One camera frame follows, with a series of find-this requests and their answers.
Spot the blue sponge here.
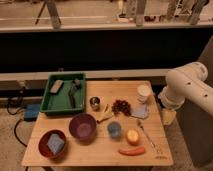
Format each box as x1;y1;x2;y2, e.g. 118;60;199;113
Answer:
47;134;64;155

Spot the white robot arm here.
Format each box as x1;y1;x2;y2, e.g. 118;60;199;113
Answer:
158;62;213;117

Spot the purple bowl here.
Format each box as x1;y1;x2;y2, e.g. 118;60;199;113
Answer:
69;114;97;141

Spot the red bowl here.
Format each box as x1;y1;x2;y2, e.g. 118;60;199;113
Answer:
38;130;67;159

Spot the small metal cup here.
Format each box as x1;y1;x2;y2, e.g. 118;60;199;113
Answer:
90;97;100;111

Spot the dark grape bunch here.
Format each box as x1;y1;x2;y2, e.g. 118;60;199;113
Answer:
112;100;131;116

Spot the yellow banana piece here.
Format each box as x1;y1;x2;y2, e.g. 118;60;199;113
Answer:
97;105;114;123

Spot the dark tool in tray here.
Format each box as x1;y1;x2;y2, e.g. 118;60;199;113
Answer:
68;79;81;108

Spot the white paper cup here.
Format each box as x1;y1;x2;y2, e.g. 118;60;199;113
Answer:
137;85;152;103

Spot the grey folded cloth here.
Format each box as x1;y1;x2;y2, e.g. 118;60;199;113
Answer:
132;104;148;119

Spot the blue glass cup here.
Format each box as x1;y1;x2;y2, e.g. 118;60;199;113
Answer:
107;121;121;139

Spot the green plastic tray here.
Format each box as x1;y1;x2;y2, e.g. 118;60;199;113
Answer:
40;73;86;116

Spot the metal spoon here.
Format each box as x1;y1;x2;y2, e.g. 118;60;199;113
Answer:
137;120;156;149

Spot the grey block in tray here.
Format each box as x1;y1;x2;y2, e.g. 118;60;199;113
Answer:
50;80;63;94

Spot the yellow peach fruit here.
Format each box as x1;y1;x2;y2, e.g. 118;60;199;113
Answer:
126;129;140;145

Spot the yellow tag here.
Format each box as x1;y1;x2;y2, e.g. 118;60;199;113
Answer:
162;109;176;125

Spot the blue power box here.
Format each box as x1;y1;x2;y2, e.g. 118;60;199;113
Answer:
24;104;40;121

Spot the black cable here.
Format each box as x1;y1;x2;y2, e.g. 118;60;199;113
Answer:
6;96;28;148

